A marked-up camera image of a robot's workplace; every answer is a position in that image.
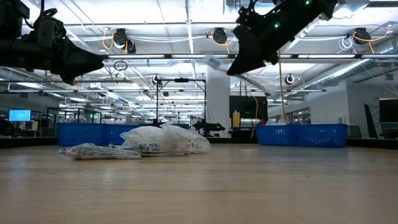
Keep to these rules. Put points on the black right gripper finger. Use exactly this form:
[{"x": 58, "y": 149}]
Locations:
[
  {"x": 255, "y": 59},
  {"x": 241, "y": 46}
]

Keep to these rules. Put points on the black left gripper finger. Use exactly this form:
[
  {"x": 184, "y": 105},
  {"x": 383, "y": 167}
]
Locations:
[
  {"x": 77, "y": 54},
  {"x": 77, "y": 72}
]

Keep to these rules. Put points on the blue white packaged toothbrush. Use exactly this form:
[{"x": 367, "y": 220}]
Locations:
[{"x": 214, "y": 61}]

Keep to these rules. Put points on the clear bag of cotton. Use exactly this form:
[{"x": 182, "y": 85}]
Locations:
[
  {"x": 155, "y": 140},
  {"x": 140, "y": 129}
]

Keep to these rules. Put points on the clear plastic bag pile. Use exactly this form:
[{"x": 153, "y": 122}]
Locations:
[{"x": 118, "y": 154}]

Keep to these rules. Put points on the white packets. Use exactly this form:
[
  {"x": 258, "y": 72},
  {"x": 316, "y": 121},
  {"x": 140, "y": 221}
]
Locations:
[{"x": 189, "y": 138}]

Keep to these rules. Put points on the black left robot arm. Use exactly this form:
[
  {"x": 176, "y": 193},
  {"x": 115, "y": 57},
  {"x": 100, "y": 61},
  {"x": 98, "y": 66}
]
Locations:
[{"x": 12, "y": 53}]

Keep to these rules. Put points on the black background robot arm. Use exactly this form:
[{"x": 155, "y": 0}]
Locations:
[{"x": 208, "y": 127}]

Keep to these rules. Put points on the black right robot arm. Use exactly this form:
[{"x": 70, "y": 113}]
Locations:
[{"x": 326, "y": 6}]

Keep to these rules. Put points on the white square pillar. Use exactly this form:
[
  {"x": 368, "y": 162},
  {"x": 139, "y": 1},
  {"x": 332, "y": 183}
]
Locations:
[{"x": 218, "y": 99}]

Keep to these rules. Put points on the blue plastic slotted basket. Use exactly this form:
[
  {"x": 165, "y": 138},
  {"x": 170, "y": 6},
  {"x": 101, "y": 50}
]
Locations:
[
  {"x": 113, "y": 133},
  {"x": 81, "y": 133},
  {"x": 275, "y": 135},
  {"x": 321, "y": 135}
]

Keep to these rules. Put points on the long ceiling light bar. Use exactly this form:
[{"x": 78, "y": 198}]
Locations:
[{"x": 140, "y": 56}]

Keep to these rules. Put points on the yellow bottle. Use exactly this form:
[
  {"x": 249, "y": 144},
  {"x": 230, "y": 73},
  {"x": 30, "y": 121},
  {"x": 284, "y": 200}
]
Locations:
[{"x": 236, "y": 119}]

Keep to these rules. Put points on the black gantry stand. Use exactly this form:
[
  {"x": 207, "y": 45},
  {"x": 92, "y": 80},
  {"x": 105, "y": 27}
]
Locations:
[{"x": 181, "y": 80}]

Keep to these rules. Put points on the blue lit computer monitor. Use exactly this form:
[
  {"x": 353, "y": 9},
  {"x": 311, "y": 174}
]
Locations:
[{"x": 19, "y": 115}]

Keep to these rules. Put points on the dark leaning panel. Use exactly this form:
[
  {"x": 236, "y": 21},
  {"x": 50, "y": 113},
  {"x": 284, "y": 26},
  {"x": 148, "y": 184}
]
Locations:
[{"x": 370, "y": 121}]

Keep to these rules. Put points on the black dark monitor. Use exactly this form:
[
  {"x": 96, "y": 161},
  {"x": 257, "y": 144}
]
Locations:
[{"x": 388, "y": 110}]

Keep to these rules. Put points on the black wall screen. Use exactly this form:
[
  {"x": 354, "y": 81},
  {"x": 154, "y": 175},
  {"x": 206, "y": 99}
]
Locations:
[{"x": 248, "y": 107}]

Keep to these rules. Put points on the black aluminium table frame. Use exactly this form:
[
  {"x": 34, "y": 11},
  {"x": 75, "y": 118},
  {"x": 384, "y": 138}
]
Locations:
[{"x": 230, "y": 140}]

